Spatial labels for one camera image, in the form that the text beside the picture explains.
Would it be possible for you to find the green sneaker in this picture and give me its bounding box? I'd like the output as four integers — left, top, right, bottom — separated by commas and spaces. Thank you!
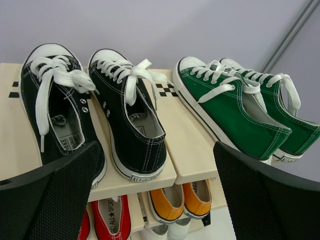
219, 58, 320, 165
172, 56, 292, 164

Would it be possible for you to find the yellow sneaker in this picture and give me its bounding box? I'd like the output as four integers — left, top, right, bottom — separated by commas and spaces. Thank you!
182, 179, 212, 220
147, 184, 185, 225

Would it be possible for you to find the right red sneaker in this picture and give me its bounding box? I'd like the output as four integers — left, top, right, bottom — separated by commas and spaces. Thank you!
91, 195, 132, 240

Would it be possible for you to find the white sneaker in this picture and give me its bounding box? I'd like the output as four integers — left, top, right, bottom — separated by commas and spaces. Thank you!
168, 217, 191, 240
150, 224, 168, 240

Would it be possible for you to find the sideways black sneaker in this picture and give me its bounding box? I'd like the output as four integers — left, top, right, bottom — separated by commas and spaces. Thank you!
19, 44, 108, 192

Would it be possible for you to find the beige black shoe shelf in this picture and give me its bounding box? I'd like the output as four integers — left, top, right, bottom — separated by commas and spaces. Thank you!
0, 63, 227, 239

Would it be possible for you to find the right yellow sneaker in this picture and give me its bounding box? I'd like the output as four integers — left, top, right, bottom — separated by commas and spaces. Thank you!
182, 179, 212, 220

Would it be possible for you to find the left yellow sneaker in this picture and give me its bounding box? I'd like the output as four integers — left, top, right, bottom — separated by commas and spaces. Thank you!
147, 184, 185, 225

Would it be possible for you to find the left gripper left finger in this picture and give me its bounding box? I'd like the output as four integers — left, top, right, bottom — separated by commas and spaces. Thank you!
0, 141, 101, 240

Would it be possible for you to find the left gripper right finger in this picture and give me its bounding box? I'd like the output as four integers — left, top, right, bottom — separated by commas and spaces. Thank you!
213, 141, 320, 240

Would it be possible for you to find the red sneaker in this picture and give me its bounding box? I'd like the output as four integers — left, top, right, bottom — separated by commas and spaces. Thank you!
91, 195, 132, 240
77, 209, 91, 240

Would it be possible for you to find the left red sneaker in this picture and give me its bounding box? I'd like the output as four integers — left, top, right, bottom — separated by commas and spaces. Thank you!
77, 209, 91, 240

